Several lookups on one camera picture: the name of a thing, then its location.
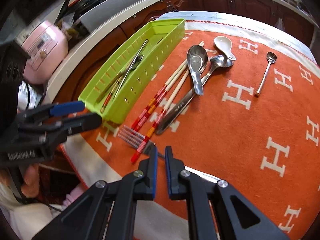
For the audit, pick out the small gold-handled teaspoon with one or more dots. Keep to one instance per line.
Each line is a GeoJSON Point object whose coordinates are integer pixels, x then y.
{"type": "Point", "coordinates": [271, 58]}

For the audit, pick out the bamboo chopstick black band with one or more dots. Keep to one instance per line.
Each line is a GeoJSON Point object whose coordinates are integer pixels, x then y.
{"type": "Point", "coordinates": [113, 91]}

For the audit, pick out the large steel oval spoon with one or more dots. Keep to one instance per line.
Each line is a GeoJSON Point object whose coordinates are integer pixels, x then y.
{"type": "Point", "coordinates": [197, 59]}

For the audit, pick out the green plastic utensil tray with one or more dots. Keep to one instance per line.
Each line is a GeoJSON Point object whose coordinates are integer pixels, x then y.
{"type": "Point", "coordinates": [154, 41]}

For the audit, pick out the person's left hand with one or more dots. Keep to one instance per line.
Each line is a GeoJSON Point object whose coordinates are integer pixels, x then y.
{"type": "Point", "coordinates": [31, 185]}

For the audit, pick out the orange H-pattern blanket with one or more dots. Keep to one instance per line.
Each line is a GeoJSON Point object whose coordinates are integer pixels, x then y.
{"type": "Point", "coordinates": [266, 147]}

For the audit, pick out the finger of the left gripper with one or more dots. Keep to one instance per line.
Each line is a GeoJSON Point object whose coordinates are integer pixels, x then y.
{"type": "Point", "coordinates": [81, 123]}
{"type": "Point", "coordinates": [66, 108]}

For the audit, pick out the steel fork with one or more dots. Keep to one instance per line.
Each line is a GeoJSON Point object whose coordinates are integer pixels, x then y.
{"type": "Point", "coordinates": [134, 138]}

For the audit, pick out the wooden kitchen cabinets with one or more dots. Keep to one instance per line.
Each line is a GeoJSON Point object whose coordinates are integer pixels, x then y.
{"type": "Point", "coordinates": [87, 56]}

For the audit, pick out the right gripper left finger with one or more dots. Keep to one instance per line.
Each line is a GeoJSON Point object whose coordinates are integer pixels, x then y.
{"type": "Point", "coordinates": [125, 193]}

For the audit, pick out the pink rice cooker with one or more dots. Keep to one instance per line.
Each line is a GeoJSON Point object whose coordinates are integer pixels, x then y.
{"type": "Point", "coordinates": [47, 47]}

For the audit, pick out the plain steel chopstick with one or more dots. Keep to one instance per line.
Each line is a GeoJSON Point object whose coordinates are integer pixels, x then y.
{"type": "Point", "coordinates": [131, 64]}

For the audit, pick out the white ceramic soup spoon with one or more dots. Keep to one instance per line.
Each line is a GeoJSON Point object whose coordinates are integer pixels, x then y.
{"type": "Point", "coordinates": [224, 44]}

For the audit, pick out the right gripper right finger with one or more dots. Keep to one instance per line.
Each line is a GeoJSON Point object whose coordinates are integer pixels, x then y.
{"type": "Point", "coordinates": [185, 185]}

